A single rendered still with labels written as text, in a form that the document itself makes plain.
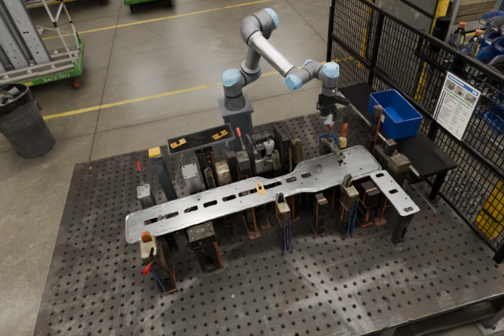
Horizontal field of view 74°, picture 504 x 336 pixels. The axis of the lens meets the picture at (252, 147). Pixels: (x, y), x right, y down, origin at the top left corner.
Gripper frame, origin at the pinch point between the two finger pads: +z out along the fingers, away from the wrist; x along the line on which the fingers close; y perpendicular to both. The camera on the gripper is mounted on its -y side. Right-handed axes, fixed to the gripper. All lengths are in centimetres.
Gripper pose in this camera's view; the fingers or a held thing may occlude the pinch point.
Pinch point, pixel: (330, 122)
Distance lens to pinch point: 188.0
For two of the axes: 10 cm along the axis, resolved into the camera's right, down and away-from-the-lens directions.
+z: 0.9, 7.4, 6.7
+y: -9.5, 2.6, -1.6
